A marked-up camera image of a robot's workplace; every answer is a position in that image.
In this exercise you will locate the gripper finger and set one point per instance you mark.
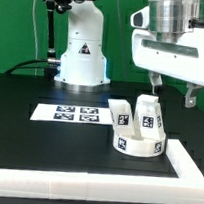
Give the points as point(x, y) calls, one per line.
point(191, 94)
point(155, 80)

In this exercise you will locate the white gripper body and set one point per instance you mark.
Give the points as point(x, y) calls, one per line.
point(183, 60)

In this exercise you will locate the white round stool seat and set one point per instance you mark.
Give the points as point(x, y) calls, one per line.
point(137, 147)

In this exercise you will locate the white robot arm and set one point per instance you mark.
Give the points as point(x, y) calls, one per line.
point(168, 39)

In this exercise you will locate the white marker sheet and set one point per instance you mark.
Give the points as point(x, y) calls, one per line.
point(70, 113)

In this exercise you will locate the white L-shaped fence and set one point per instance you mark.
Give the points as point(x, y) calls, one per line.
point(186, 188)

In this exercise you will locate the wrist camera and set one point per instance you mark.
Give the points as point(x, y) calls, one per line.
point(140, 19)

